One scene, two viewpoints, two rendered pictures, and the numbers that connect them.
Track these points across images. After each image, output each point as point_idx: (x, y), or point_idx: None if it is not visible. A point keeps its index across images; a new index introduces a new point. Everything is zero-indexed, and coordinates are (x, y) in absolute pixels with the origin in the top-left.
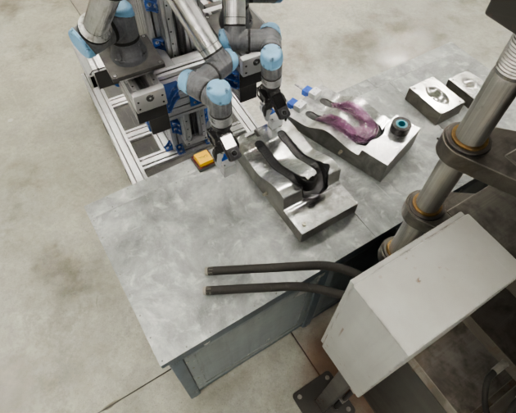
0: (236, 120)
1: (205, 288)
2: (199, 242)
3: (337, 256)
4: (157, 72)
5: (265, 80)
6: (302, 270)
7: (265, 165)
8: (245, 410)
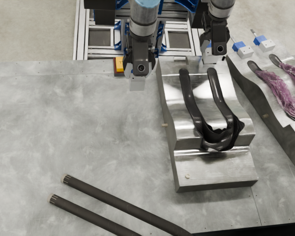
0: (188, 47)
1: (52, 195)
2: (74, 145)
3: (209, 226)
4: None
5: (212, 4)
6: (158, 227)
7: (178, 97)
8: None
